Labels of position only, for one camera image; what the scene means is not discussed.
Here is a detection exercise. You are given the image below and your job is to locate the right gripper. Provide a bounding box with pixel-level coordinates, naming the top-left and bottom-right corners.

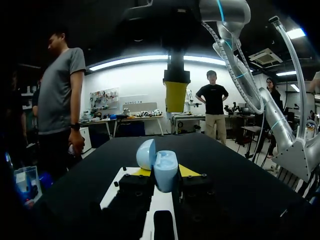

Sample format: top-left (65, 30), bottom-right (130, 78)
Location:
top-left (121, 0), bottom-right (204, 114)

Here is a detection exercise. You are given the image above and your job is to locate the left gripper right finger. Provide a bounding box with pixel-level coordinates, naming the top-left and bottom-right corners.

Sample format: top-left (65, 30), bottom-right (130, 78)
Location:
top-left (174, 164), bottom-right (226, 226)

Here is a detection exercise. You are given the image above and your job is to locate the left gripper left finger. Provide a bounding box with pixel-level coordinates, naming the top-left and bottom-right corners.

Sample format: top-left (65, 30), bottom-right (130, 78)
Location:
top-left (101, 167), bottom-right (155, 236)

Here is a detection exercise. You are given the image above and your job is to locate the light blue earbud case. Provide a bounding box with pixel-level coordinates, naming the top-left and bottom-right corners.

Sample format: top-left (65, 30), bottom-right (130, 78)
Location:
top-left (135, 138), bottom-right (179, 194)

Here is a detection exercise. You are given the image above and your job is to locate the white plate with black stands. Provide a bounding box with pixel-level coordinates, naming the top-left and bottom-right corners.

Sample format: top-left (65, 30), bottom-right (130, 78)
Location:
top-left (99, 166), bottom-right (180, 240)

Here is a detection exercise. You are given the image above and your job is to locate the person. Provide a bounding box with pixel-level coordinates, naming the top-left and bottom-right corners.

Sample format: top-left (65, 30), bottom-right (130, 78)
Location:
top-left (259, 77), bottom-right (285, 159)
top-left (31, 26), bottom-right (87, 177)
top-left (195, 69), bottom-right (230, 146)

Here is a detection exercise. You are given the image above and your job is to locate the white cable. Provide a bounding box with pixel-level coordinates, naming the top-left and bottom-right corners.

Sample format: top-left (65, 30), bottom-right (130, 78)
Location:
top-left (201, 20), bottom-right (266, 116)

